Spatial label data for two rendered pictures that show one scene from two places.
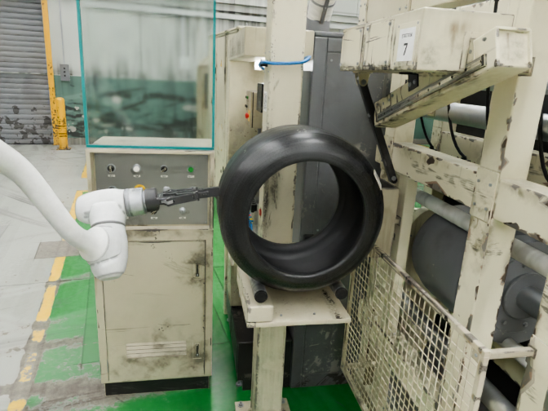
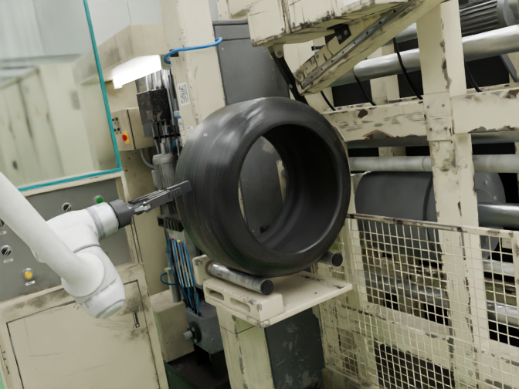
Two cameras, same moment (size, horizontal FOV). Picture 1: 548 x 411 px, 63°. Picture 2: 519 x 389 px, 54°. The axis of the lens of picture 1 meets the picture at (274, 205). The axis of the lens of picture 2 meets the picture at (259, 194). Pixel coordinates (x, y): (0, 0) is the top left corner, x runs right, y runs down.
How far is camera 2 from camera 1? 0.57 m
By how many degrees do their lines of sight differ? 22
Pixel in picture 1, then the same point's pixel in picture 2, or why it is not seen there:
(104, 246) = (102, 270)
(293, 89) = (213, 73)
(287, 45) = (197, 28)
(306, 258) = (276, 246)
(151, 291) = (86, 366)
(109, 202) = (78, 224)
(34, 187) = (19, 205)
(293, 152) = (264, 118)
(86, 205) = not seen: hidden behind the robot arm
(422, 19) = not seen: outside the picture
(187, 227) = not seen: hidden behind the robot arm
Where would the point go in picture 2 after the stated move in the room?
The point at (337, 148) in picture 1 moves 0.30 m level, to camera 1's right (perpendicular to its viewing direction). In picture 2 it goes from (300, 107) to (381, 93)
